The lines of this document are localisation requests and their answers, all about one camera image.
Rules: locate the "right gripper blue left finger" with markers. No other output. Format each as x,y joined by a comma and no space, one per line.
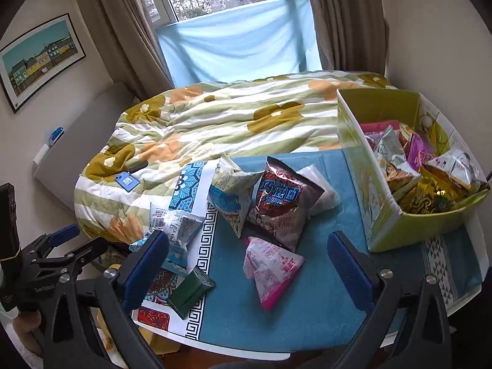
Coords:
71,339

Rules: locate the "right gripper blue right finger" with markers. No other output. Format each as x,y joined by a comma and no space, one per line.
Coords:
423,338

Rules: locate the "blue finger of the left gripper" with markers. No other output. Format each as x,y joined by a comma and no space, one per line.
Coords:
66,234
88,252

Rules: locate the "dark green packet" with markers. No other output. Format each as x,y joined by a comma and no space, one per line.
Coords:
189,292

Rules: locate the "light blue small packet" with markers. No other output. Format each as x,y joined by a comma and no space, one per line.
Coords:
181,227

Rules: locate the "gold snack bag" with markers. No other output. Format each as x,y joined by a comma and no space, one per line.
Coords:
434,192

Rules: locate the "pink white snack bag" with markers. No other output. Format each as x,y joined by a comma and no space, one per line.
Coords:
271,267

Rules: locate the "blue cream snack bag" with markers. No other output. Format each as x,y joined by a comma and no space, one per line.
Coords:
230,192

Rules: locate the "purple snack bag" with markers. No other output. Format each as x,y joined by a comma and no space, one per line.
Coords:
419,152

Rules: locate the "dark red chocolate snack bag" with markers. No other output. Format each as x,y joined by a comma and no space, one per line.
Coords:
282,202

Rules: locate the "grey Oishi snack bag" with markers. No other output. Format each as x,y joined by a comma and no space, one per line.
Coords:
391,159

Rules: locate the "white grey snack bag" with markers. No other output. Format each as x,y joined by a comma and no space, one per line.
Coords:
457,166

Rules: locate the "orange snack bag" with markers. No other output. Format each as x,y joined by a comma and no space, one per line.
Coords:
405,134

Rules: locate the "person's left hand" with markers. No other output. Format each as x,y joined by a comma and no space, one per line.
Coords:
24,324

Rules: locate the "floral duvet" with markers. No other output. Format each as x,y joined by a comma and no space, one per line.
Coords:
291,113

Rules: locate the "grey headboard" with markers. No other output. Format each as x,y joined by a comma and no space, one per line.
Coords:
60,168

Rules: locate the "blue tag card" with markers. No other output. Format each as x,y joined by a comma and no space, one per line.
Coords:
126,181

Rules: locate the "black remote on bed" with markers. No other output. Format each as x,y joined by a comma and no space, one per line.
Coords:
137,166

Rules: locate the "blue white item on headboard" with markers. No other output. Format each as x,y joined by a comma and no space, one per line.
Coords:
55,135

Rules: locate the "green cardboard box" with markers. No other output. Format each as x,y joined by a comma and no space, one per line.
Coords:
386,225

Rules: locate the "teal patterned tablecloth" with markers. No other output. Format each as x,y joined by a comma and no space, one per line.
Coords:
314,310

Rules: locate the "framed town picture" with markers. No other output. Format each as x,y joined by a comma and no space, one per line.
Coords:
36,57

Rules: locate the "left brown curtain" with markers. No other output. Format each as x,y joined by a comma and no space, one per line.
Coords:
122,33

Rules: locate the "brown curtain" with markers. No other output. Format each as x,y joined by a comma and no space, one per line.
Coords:
352,35
122,33

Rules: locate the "light blue hanging cloth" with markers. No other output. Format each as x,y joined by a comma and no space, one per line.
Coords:
263,39

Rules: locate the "right brown curtain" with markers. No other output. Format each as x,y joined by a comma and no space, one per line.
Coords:
352,35

